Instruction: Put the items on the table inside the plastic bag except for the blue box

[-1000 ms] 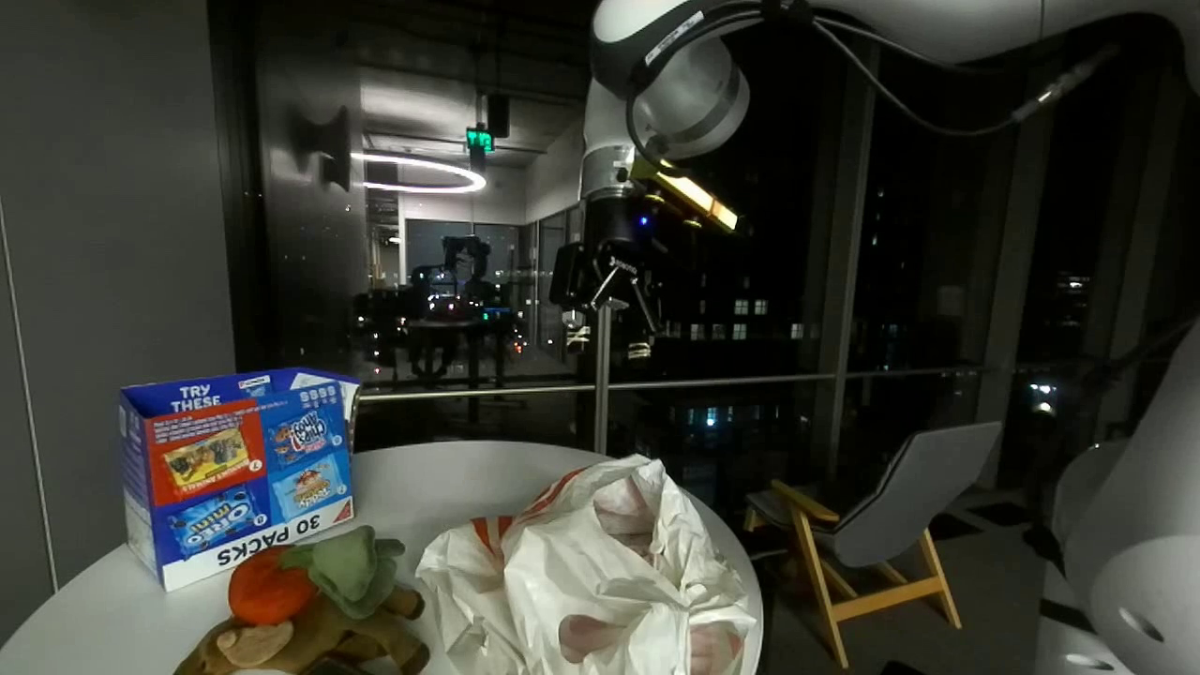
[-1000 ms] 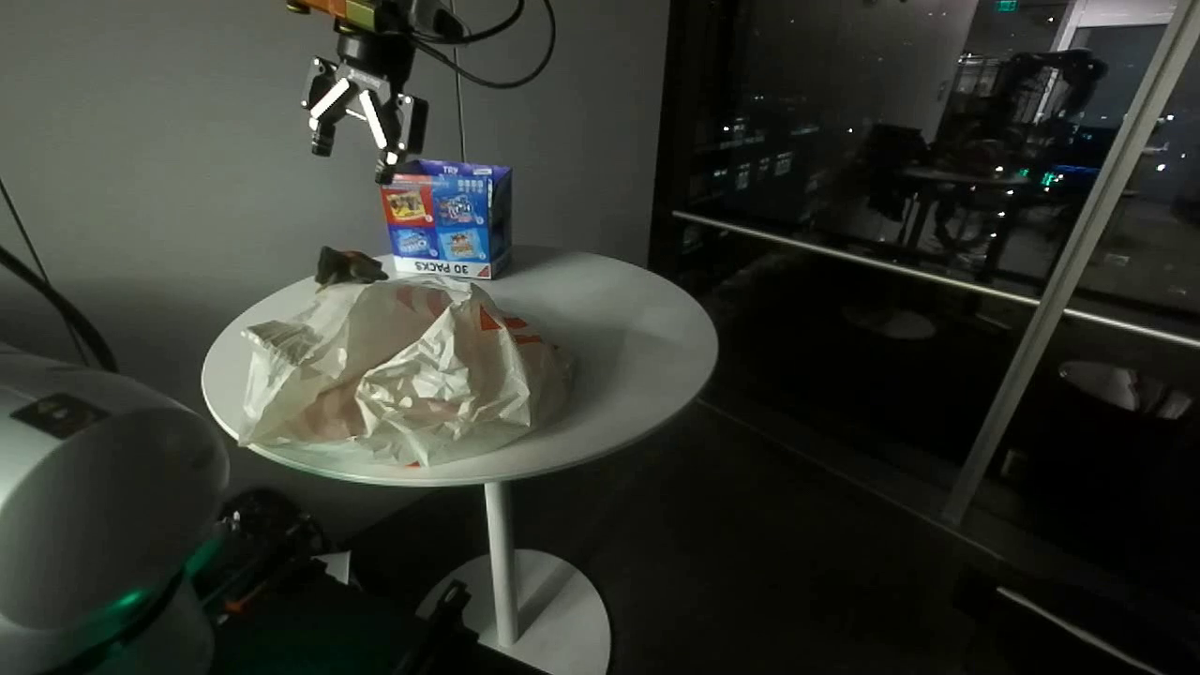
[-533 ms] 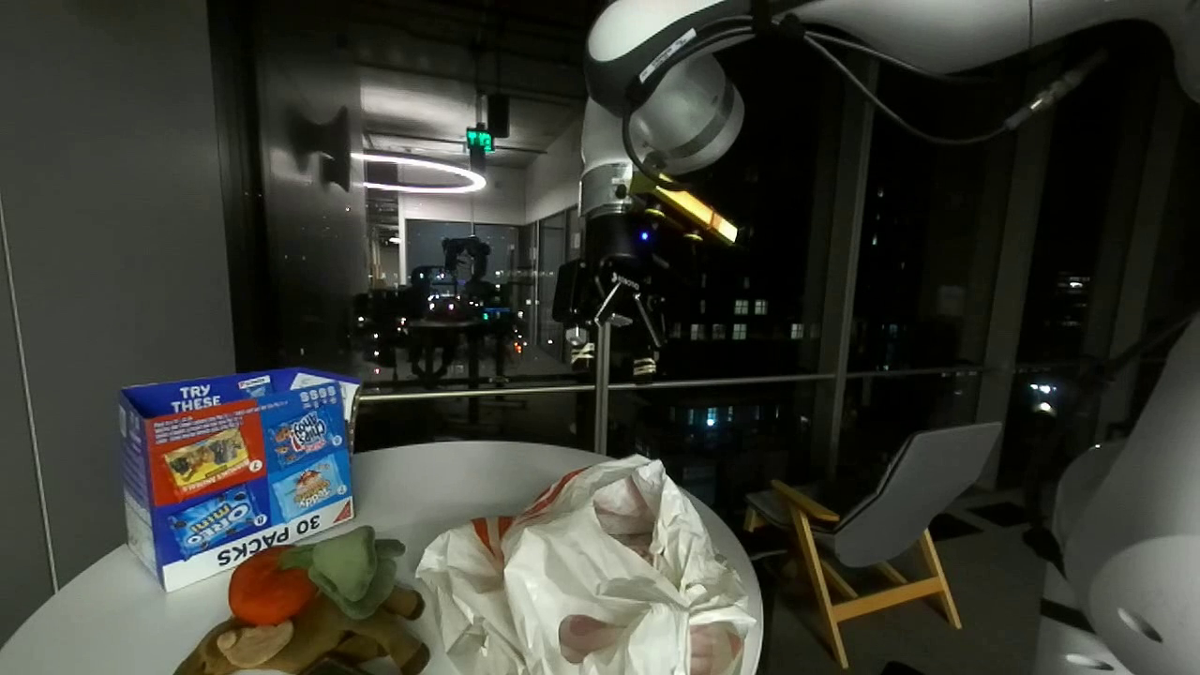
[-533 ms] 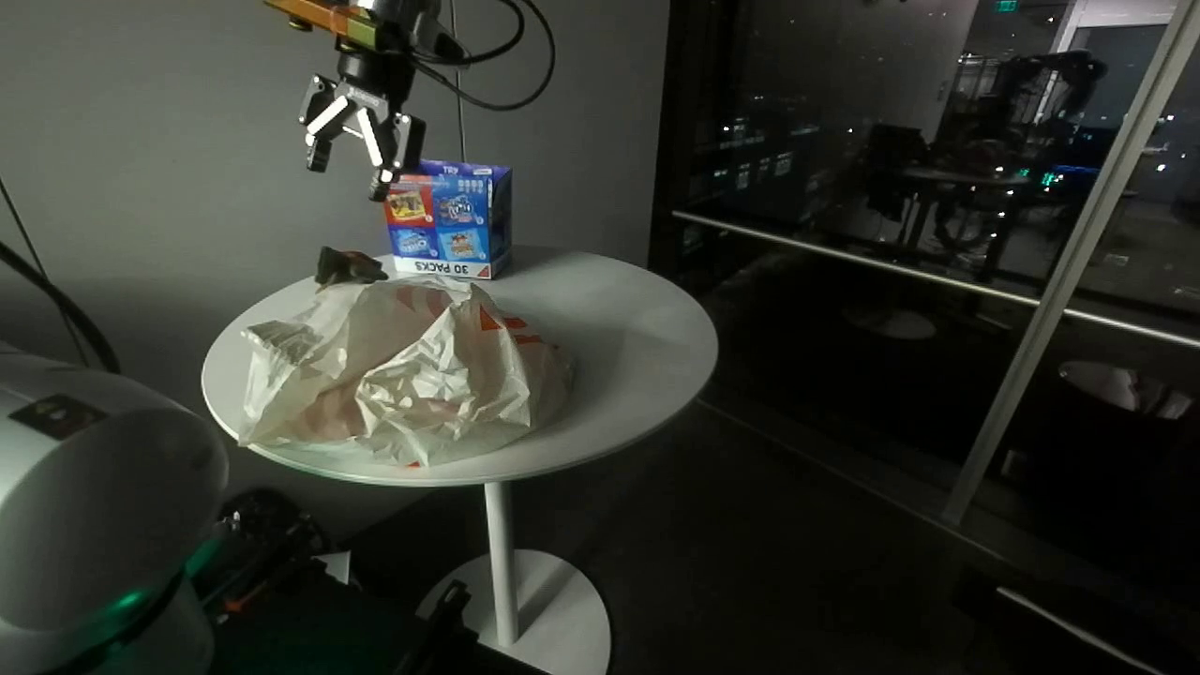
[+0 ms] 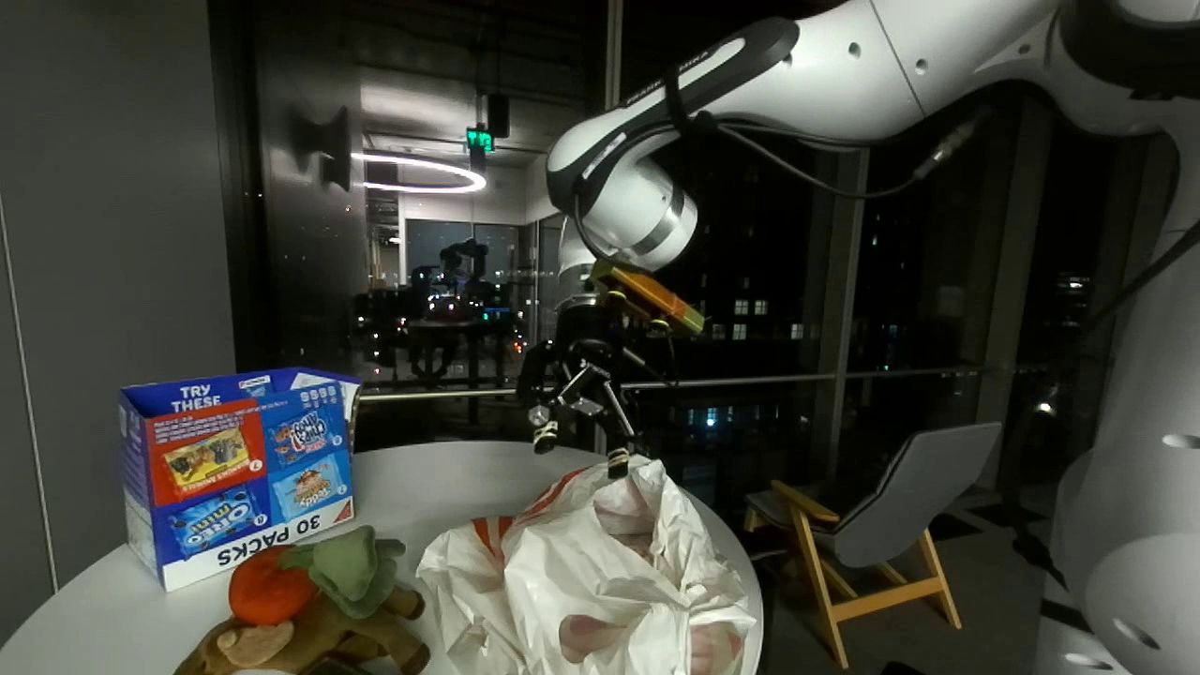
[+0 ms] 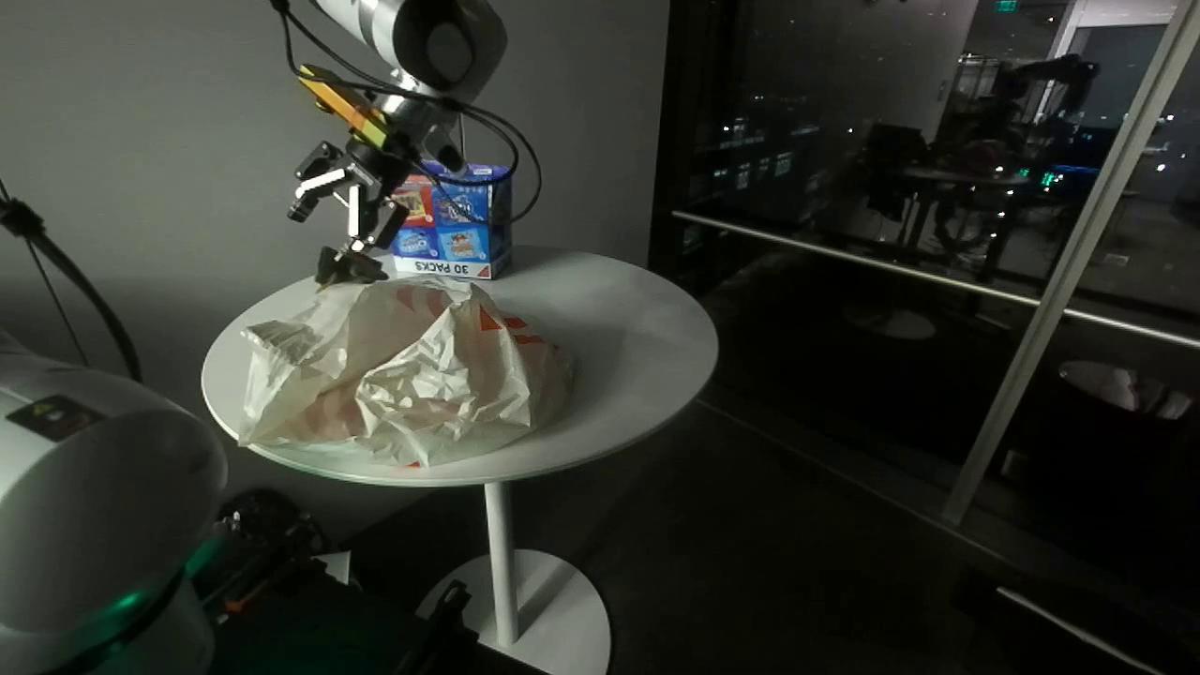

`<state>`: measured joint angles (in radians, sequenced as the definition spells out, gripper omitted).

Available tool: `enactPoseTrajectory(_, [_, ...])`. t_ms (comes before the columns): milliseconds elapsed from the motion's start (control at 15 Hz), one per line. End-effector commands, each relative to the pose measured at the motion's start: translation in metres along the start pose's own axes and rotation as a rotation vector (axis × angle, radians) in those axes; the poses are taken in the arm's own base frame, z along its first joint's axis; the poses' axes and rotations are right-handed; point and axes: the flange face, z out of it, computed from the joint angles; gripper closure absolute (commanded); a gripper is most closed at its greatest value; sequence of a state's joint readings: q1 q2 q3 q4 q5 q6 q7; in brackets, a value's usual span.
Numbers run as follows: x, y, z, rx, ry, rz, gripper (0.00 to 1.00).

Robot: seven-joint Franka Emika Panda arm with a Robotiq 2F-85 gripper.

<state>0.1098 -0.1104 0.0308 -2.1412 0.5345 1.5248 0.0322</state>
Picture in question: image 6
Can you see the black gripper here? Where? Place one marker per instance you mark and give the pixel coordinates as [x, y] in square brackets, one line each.
[390, 147]

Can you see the brown and green plush toy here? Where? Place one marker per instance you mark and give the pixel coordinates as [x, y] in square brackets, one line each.
[351, 269]

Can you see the white and orange plastic bag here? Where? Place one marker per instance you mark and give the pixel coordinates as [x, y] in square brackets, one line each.
[412, 375]

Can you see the blue snack pack box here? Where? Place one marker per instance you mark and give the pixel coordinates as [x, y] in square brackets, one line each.
[466, 219]

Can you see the black robot stand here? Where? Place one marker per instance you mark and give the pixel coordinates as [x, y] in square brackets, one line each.
[285, 624]

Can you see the white slanted window mullion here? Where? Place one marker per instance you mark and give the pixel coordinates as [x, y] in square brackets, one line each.
[1063, 287]

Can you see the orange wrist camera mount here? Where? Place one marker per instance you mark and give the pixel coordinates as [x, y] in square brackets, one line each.
[343, 112]

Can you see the round white pedestal table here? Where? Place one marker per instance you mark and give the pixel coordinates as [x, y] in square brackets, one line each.
[498, 564]

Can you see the white window rail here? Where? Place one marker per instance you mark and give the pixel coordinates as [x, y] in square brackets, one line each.
[875, 263]

